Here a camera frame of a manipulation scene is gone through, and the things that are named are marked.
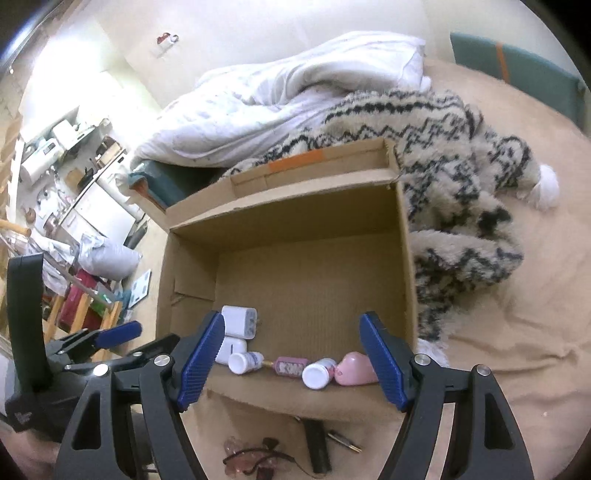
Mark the black rectangular bar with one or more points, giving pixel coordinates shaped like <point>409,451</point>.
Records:
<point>318,447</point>

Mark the teal cushion with orange stripe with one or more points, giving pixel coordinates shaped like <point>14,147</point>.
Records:
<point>531,69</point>
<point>175,184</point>

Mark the white duvet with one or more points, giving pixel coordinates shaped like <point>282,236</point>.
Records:
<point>277,101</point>

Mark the grey stuffed bag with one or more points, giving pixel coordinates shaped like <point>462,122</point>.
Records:
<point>111,258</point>

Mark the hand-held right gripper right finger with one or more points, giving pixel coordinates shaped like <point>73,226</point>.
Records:
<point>383,360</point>

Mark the pink heart-shaped case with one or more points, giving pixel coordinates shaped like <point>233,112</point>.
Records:
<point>353,369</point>

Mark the pink patterned small bottle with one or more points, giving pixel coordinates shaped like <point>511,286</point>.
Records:
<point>288,368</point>

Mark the white capped bottle pink label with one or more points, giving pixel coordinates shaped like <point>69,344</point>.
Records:
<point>316,376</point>

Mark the red and white wall decoration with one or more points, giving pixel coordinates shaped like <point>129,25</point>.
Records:
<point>166,39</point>

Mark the white blanket pompom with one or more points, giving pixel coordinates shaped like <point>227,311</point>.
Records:
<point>544,187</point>

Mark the white washing machine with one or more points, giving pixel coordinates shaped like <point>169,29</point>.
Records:
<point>111,207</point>

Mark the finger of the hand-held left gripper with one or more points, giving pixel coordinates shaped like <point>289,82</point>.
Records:
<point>120,334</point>
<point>152,346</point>

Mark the bathroom scale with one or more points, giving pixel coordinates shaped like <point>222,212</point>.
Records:
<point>141,288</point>

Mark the white pill bottle red label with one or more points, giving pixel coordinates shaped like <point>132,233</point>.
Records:
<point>240,363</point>

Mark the gold and black pen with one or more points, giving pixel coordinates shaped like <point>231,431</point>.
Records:
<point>344,441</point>

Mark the yellow wooden rack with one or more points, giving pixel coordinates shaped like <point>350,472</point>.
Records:
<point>111,318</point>

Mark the cardboard box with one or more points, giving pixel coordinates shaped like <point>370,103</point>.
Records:
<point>300,277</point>

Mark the zigzag patterned knit blanket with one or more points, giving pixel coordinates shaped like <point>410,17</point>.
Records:
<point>452,184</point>

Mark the white water heater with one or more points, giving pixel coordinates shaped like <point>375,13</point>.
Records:
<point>39,168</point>

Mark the white power adapter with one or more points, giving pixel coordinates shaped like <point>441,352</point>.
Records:
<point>238,323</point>
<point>233,348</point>

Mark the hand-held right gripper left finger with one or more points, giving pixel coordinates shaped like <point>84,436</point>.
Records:
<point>201,360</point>

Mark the bed with beige sheet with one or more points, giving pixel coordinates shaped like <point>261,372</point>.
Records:
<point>508,346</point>

